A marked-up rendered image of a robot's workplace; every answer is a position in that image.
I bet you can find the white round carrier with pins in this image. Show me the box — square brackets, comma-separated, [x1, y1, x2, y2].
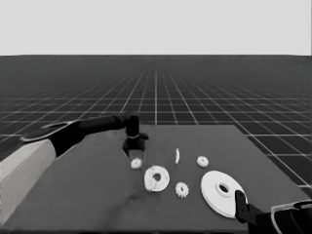
[143, 165, 171, 193]

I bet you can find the large thick white disc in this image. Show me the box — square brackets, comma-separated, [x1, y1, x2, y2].
[200, 170, 250, 218]

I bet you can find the white toothed gear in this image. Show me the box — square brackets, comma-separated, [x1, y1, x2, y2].
[196, 155, 210, 169]
[130, 157, 143, 170]
[144, 178, 158, 193]
[175, 181, 190, 199]

